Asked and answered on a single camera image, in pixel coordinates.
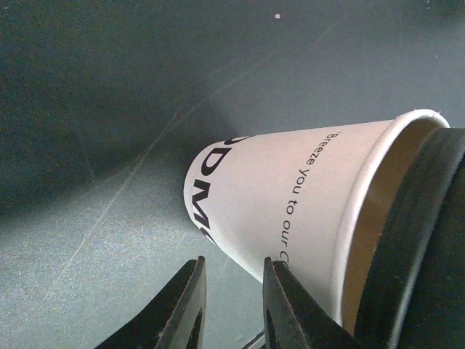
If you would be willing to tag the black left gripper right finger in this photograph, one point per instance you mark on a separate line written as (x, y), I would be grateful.
(292, 318)

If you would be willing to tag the white paper cup black print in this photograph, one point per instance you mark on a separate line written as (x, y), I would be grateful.
(316, 200)

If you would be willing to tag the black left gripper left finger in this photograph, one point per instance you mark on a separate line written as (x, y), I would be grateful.
(174, 318)

